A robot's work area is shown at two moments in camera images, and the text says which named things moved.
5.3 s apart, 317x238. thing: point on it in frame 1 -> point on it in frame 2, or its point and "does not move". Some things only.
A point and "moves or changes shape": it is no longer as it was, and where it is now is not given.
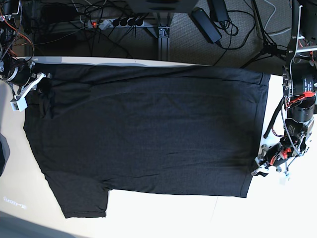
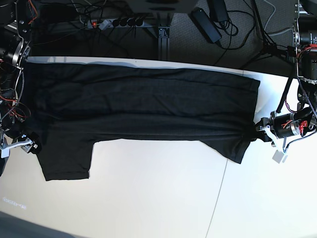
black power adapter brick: [205, 25] does not move
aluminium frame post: [164, 46] does not move
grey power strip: [116, 23] does not move
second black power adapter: [218, 10] does not move
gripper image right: [273, 155] -> [260, 132]
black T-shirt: [96, 128] moves or changes shape
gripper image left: [42, 81] -> [27, 145]
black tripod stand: [269, 47] does not move
